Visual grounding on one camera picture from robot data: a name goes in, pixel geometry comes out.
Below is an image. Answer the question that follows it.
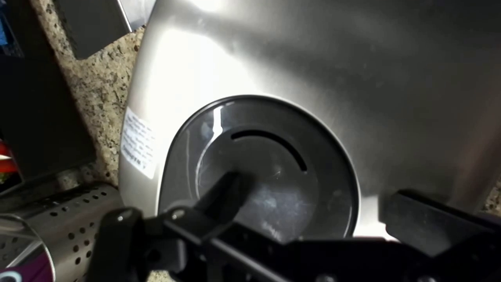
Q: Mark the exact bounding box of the large black box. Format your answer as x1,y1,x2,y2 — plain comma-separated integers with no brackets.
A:
0,0,98,185

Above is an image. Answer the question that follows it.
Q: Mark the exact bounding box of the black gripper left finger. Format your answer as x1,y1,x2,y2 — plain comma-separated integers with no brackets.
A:
194,169,244,235

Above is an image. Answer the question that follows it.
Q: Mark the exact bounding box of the dark grey flat slab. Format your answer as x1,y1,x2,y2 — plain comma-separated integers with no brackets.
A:
51,0,132,61

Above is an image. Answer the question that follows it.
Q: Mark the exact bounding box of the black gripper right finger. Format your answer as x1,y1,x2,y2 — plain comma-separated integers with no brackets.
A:
386,188,501,258

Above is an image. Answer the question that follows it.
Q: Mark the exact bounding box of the perforated steel utensil holder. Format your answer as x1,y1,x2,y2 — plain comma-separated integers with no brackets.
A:
0,180,125,282

